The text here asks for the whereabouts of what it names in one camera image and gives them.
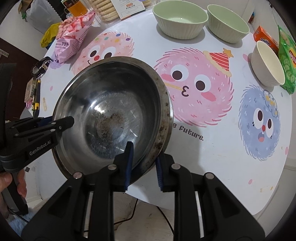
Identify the white plastic bag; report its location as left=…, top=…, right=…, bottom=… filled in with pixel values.
left=26, top=0, right=62, bottom=34

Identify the stainless steel bowl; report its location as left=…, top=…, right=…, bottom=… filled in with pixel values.
left=53, top=57, right=173, bottom=182

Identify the pink snack bag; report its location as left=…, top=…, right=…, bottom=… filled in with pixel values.
left=52, top=11, right=95, bottom=64

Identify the black power cable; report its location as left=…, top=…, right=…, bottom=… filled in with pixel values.
left=83, top=199, right=175, bottom=235

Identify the small green ribbed bowl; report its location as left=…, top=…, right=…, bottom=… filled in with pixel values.
left=207, top=4, right=250, bottom=44

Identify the green Lays chips bag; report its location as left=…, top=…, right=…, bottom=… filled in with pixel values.
left=278, top=26, right=296, bottom=94

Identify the yellow plastic bag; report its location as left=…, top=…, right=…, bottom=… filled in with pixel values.
left=40, top=23, right=60, bottom=48

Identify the black wrist watch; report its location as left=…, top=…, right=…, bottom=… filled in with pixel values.
left=31, top=56, right=53, bottom=78

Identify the person's left hand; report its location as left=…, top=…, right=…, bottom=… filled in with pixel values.
left=1, top=169, right=29, bottom=215

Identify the wide green ribbed bowl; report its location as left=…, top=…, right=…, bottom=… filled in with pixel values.
left=152, top=1, right=209, bottom=40

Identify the orange Ovaltine box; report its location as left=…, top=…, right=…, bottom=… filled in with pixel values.
left=253, top=26, right=279, bottom=54

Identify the cream white ribbed bowl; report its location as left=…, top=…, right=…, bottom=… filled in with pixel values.
left=251, top=41, right=285, bottom=87

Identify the clear biscuit cracker box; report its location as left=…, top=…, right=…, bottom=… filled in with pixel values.
left=87, top=0, right=159, bottom=23

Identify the yellow black utility knife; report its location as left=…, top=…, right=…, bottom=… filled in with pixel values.
left=33, top=79, right=41, bottom=118

